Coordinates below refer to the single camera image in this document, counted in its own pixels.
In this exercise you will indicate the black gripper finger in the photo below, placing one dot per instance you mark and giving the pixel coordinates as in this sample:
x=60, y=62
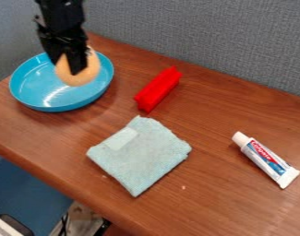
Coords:
x=77, y=58
x=52, y=50

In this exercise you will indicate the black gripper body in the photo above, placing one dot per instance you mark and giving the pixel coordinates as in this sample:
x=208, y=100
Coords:
x=59, y=22

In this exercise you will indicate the yellow orange ball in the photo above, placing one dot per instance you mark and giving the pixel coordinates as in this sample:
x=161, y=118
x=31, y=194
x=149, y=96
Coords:
x=86, y=75

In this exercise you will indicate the blue plate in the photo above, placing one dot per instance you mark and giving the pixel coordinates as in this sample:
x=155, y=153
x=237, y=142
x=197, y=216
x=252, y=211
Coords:
x=36, y=88

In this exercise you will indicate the red rectangular block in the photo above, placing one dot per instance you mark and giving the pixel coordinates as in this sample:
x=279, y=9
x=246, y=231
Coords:
x=151, y=94

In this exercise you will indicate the light blue folded cloth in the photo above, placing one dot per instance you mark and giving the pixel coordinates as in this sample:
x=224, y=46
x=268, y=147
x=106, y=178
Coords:
x=139, y=154

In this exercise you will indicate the grey object under table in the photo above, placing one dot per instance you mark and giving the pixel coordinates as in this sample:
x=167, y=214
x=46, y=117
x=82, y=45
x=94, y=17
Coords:
x=81, y=222

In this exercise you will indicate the white toothpaste tube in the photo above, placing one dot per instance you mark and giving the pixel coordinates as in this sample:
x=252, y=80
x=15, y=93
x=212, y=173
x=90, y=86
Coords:
x=269, y=162

